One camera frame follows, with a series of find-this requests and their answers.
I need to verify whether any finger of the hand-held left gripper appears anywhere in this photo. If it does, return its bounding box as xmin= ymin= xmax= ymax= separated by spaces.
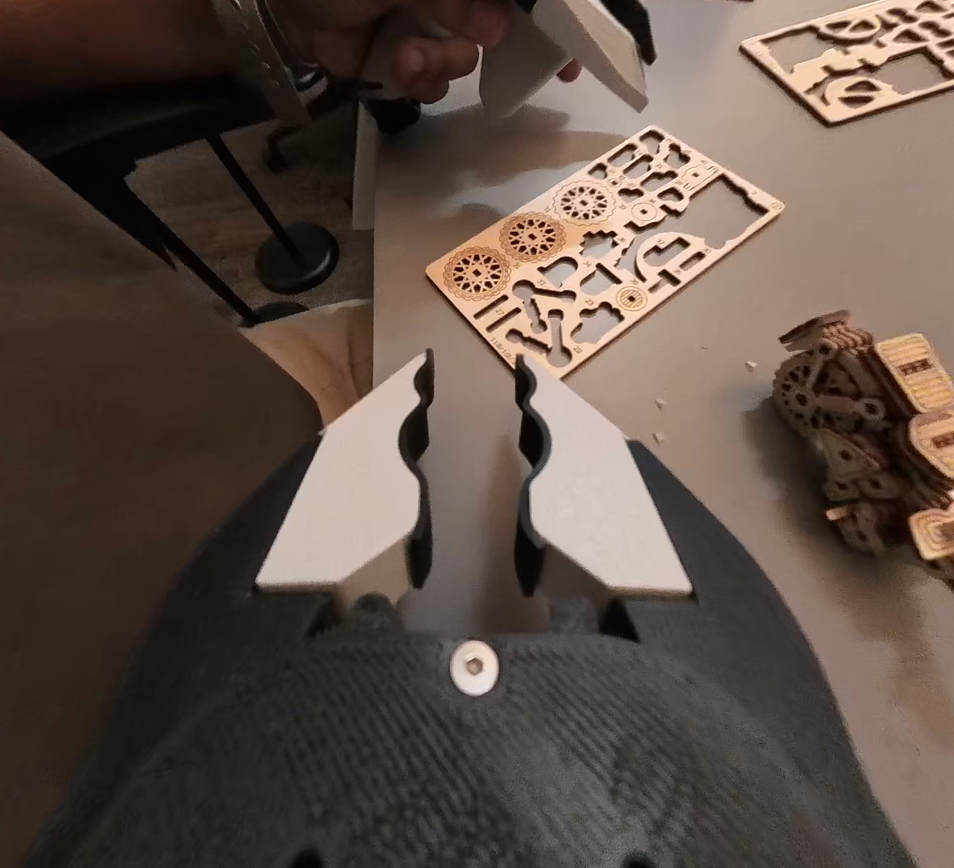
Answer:
xmin=522 ymin=0 xmax=658 ymax=113
xmin=479 ymin=17 xmax=581 ymax=121

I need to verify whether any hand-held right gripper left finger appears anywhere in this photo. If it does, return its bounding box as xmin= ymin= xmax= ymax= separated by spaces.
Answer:
xmin=255 ymin=348 xmax=435 ymax=597

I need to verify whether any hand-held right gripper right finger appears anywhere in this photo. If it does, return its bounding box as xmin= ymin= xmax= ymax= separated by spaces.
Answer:
xmin=513 ymin=354 xmax=696 ymax=602

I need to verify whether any wooden puzzle sheet with gears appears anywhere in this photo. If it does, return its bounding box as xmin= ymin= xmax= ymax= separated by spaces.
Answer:
xmin=425 ymin=125 xmax=786 ymax=381

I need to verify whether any person's left forearm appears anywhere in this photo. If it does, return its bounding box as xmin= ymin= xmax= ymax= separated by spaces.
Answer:
xmin=0 ymin=0 xmax=217 ymax=110

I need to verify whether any grey desk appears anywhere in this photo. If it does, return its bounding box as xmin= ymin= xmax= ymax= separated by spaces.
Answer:
xmin=350 ymin=0 xmax=954 ymax=868

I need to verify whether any wooden puzzle sheet with cutouts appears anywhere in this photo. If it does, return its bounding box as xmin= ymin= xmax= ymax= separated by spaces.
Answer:
xmin=740 ymin=0 xmax=954 ymax=129

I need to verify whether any black chair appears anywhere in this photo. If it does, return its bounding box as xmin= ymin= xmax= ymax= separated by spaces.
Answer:
xmin=0 ymin=74 xmax=342 ymax=328

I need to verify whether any wooden gear model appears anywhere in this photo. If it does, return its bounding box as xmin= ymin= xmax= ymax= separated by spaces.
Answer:
xmin=770 ymin=309 xmax=954 ymax=582

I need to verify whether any silver watch band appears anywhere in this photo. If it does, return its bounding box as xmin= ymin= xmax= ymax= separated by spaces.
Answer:
xmin=197 ymin=0 xmax=318 ymax=131

